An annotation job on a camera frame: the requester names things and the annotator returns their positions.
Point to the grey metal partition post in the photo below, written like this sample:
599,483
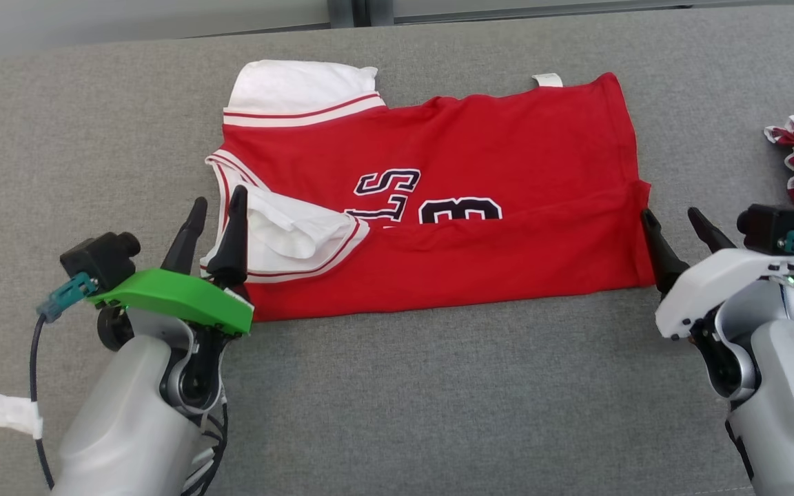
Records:
362,10

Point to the teal left camera connector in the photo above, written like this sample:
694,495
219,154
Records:
66,295

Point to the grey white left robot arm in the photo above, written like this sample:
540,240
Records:
128,413

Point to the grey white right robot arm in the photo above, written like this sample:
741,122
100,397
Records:
783,386

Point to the red basketball jersey white trim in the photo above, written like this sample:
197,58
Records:
507,262

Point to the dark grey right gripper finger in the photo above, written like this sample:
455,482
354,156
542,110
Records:
662,262
710,235

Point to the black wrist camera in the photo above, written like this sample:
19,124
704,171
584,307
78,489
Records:
97,258
772,224

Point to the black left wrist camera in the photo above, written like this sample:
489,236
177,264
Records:
97,258

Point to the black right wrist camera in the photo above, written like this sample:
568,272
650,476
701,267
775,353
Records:
772,224

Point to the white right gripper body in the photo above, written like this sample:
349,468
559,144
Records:
714,282

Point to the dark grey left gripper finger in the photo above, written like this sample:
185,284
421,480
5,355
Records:
233,248
183,248

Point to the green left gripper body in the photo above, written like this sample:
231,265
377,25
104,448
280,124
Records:
176,296

